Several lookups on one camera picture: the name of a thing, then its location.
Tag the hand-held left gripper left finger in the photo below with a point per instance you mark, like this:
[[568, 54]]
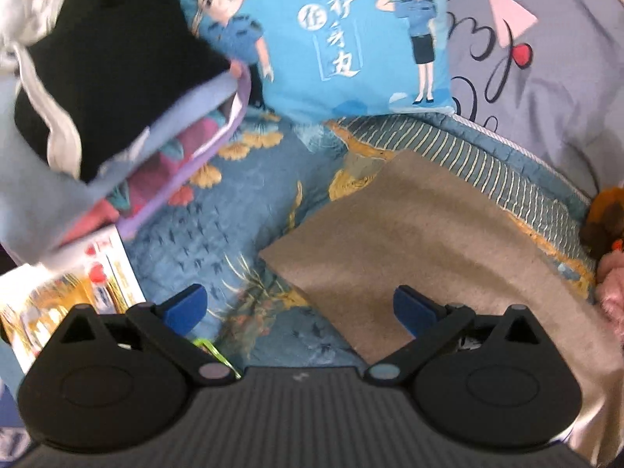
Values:
[[185, 304]]

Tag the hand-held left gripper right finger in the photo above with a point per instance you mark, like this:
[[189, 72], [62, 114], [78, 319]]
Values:
[[414, 309]]

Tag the taupe knit sweater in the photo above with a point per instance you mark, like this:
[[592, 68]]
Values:
[[414, 234]]

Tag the green edged small packet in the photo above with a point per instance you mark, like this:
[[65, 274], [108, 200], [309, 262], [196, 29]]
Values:
[[219, 356]]

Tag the blue floral quilt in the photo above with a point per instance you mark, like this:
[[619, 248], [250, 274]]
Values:
[[195, 243]]

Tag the playing card box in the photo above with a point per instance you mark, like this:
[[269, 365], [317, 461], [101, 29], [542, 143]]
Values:
[[112, 263]]

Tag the coral folded garment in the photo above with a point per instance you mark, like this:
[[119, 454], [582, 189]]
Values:
[[100, 217]]

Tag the pink floral folded garment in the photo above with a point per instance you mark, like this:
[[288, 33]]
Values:
[[195, 131]]

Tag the pink fuzzy garment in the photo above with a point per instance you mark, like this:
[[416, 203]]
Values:
[[612, 292]]

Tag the red panda plush toy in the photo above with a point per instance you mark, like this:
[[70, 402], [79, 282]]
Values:
[[604, 219]]

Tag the black garment with white stripe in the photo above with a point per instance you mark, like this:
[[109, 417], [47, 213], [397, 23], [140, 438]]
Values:
[[122, 58]]

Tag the grey printed sheet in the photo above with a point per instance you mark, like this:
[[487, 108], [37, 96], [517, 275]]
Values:
[[551, 83]]

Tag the blue cartoon cushion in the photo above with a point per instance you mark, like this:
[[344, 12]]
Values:
[[317, 34]]

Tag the white puffer jacket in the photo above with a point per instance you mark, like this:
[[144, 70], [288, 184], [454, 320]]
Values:
[[29, 5]]

